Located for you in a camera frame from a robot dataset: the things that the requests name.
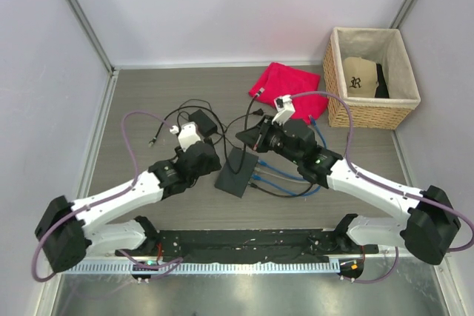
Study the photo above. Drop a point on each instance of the black network switch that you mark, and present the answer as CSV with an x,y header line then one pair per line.
x,y
237,184

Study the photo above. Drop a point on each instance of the red cloth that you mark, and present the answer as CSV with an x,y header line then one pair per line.
x,y
279,79

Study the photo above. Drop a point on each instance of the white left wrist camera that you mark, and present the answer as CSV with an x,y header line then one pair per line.
x,y
187,134

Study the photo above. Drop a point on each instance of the black item in basket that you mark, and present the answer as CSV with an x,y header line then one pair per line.
x,y
382,89

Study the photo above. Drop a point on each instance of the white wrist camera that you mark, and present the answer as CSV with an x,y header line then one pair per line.
x,y
187,134
284,109

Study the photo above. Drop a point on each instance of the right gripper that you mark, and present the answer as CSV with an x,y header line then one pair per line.
x,y
257,137

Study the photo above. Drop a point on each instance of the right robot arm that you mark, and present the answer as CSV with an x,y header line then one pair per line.
x,y
421,221

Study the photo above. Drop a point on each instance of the black power adapter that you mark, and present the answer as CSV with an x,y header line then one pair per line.
x,y
205,125

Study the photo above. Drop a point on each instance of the beige baseball cap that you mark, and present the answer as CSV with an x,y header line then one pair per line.
x,y
360,77

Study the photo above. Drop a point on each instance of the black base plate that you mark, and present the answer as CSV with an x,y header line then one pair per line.
x,y
253,237

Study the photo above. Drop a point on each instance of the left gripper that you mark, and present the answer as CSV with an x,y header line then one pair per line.
x,y
213,165

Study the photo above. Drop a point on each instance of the wicker basket with liner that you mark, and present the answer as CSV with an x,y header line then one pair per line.
x,y
384,47

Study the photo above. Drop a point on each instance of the white slotted cable duct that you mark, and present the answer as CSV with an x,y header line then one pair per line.
x,y
121,267

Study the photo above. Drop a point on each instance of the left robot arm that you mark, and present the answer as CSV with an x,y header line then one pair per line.
x,y
71,230

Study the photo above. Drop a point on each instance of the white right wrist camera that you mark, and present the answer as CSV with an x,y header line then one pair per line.
x,y
284,109

